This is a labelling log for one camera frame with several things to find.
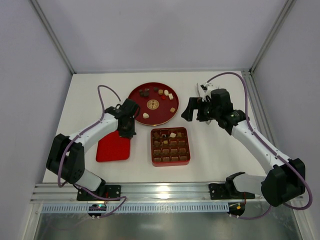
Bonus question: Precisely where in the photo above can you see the metal serving tongs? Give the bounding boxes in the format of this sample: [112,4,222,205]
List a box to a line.
[196,83,212,125]

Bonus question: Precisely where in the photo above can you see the red rectangular box lid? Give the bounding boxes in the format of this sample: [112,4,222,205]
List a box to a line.
[95,130,131,163]

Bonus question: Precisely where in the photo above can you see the red chocolate box with tray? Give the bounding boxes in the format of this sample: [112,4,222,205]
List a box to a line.
[150,127,191,167]

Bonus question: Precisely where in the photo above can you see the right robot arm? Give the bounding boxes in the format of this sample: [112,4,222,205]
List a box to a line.
[181,88,306,207]

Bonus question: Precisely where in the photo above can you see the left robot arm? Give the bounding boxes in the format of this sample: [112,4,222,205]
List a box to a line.
[46,98,140,201]

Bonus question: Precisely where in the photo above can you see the white heart chocolate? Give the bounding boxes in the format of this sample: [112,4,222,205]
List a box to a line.
[143,112,150,119]

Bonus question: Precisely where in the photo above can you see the dark chocolate cluster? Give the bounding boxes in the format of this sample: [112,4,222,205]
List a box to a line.
[139,91,150,98]

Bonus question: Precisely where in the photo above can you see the round red plate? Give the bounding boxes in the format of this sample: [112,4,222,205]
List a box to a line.
[128,82,179,126]

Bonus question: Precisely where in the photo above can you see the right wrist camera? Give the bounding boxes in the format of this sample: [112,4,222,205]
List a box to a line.
[198,82,216,102]

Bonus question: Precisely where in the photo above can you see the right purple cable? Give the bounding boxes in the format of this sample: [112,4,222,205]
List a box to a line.
[201,71,313,220]

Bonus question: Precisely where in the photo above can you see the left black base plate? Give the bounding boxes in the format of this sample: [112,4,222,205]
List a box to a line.
[76,184,121,201]

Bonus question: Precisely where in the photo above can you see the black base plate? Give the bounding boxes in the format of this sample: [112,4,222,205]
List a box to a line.
[76,184,121,201]
[208,182,256,200]

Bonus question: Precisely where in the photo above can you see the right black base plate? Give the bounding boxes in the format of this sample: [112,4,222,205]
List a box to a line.
[208,182,256,200]

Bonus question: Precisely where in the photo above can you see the slotted cable duct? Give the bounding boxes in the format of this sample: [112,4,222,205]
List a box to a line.
[40,201,229,214]

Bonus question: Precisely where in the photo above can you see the aluminium frame rail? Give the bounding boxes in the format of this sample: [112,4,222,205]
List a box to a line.
[31,181,305,201]

